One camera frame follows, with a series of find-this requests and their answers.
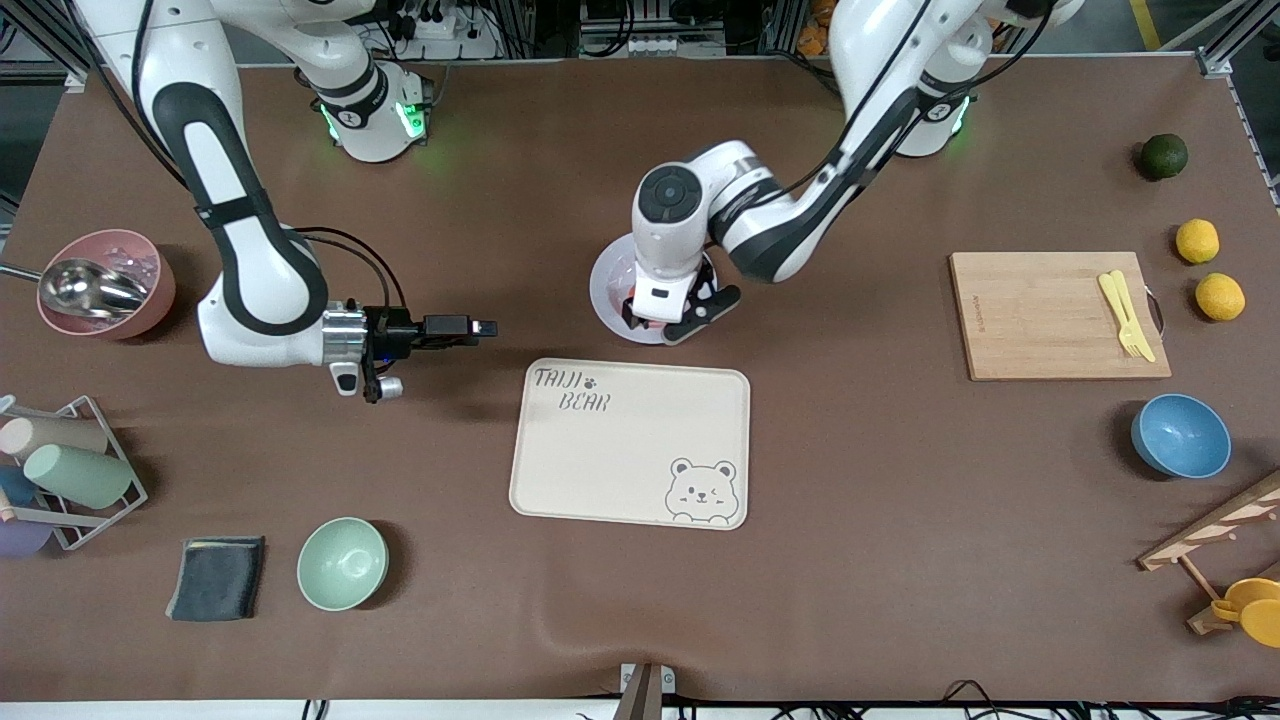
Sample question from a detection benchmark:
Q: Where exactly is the pale lilac round plate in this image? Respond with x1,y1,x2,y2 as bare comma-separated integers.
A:
589,232,721,346

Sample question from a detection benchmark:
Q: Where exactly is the cream bear print tray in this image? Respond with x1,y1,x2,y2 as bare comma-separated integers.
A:
508,358,752,531

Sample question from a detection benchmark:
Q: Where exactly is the pale green bowl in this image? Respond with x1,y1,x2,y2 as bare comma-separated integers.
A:
297,517,390,612

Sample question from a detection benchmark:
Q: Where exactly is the pink bowl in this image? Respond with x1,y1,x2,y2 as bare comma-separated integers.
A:
37,229,177,341

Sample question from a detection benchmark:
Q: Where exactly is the white power strip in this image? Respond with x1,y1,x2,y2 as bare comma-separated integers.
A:
395,10,501,61

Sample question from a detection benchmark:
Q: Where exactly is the pile of orange fruits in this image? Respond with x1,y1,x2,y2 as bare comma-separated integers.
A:
797,0,839,56

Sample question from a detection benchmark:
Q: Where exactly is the dark grey folded cloth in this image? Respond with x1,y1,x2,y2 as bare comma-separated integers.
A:
165,536,267,623

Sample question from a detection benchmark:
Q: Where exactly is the metal scoop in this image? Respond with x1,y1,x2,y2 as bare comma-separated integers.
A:
0,258,151,319

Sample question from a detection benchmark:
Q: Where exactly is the bamboo cutting board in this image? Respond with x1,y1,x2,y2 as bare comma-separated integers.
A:
948,251,1173,383

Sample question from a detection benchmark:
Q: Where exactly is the mint green cup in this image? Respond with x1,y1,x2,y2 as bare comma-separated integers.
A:
23,443,134,510

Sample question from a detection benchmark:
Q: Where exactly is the beige cup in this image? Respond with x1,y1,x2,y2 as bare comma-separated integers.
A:
0,415,109,461

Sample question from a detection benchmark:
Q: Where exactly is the yellow plastic fork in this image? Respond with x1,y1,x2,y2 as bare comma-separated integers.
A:
1098,273,1144,358

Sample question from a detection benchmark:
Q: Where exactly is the purple cup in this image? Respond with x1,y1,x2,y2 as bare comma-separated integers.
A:
0,518,53,558

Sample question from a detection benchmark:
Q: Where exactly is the yellow plastic knife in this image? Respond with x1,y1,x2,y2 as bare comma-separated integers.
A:
1110,270,1158,364

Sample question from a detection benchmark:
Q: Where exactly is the dark green round fruit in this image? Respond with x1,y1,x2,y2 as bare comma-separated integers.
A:
1139,133,1190,182

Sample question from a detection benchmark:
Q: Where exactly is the blue bowl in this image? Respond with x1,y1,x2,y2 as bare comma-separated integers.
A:
1131,394,1233,480

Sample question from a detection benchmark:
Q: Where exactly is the yellow lemon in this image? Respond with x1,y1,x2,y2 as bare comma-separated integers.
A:
1195,273,1247,323
1175,219,1221,265

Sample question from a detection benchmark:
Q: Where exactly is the wooden peg dish rack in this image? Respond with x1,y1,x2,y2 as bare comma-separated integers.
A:
1137,470,1280,636

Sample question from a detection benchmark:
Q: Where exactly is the yellow cup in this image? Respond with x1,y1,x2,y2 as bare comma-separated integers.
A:
1210,577,1280,649

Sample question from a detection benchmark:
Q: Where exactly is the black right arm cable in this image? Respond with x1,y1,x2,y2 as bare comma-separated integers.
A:
290,227,409,321

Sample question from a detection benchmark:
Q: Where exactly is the grey wire cup rack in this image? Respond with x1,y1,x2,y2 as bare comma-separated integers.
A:
0,395,149,551

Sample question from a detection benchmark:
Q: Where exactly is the metal table edge bracket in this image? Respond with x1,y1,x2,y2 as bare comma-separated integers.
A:
612,662,677,720

